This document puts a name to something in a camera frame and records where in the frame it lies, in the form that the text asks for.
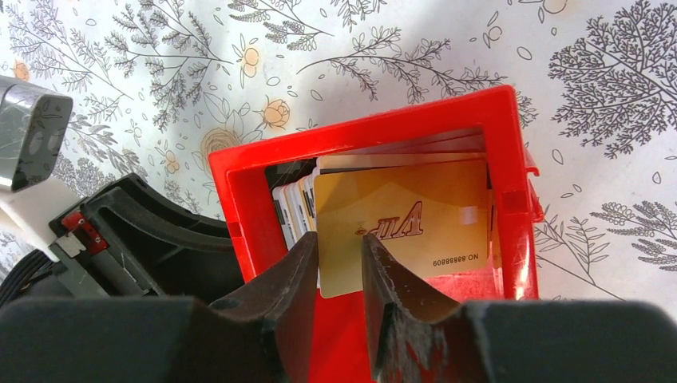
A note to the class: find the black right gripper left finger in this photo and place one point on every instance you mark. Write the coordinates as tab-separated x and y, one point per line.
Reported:
260	332

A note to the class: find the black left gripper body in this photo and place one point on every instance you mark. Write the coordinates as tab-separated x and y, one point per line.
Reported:
129	240

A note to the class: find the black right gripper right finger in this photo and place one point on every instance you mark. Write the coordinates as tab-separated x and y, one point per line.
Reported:
415	333

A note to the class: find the gold VIP credit card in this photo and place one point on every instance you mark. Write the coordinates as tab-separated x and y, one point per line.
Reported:
433	218

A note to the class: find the stack of white cards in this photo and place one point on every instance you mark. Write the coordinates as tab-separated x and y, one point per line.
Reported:
293	195

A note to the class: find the red plastic bin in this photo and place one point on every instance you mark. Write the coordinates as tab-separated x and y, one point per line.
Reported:
484	125

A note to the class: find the floral table mat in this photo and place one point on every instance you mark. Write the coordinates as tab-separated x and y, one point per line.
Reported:
158	85

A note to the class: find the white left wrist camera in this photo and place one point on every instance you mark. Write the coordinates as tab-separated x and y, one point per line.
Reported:
33	125

